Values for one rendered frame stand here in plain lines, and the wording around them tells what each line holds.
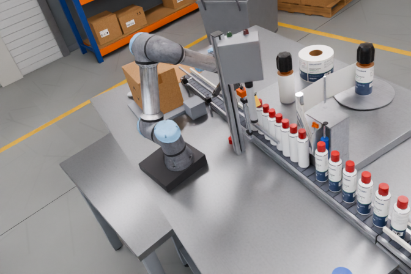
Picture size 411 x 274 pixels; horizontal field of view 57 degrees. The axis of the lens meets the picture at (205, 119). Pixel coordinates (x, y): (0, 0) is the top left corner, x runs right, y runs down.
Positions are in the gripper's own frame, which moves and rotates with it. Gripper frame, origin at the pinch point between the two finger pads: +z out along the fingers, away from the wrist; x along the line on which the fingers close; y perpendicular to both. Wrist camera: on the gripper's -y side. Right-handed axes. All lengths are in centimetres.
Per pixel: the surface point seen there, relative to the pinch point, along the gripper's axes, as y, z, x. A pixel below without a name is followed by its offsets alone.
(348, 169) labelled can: -1, 30, -78
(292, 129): -1, 13, -51
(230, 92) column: -13.7, -12.1, -33.8
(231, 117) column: -16.0, -0.5, -28.1
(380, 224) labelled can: -1, 52, -83
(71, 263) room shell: -126, 58, 87
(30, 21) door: -72, -184, 374
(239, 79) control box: -12, -16, -46
